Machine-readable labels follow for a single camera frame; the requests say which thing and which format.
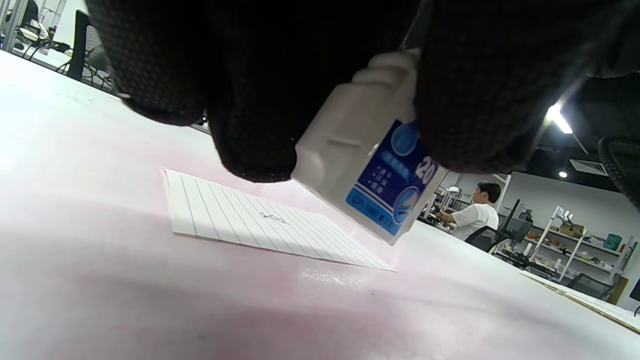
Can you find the black mesh office chair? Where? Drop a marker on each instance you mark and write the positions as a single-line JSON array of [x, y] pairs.
[[80, 45]]

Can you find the white shelf rack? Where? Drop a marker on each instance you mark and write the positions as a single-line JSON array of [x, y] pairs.
[[572, 257]]

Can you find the ceiling light strip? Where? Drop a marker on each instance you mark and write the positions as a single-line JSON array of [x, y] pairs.
[[559, 119]]

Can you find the aluminium frame post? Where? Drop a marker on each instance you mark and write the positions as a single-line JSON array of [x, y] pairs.
[[12, 25]]

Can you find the teal bin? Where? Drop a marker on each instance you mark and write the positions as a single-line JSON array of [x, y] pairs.
[[612, 242]]

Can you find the ceiling vent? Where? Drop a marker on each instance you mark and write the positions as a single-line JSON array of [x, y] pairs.
[[590, 167]]

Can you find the white correction fluid bottle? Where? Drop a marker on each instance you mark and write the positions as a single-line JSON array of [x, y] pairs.
[[345, 150]]

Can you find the person's left hand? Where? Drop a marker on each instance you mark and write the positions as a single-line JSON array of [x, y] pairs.
[[250, 75]]

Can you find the white lined paper black text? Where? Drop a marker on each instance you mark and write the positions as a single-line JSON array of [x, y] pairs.
[[225, 215]]

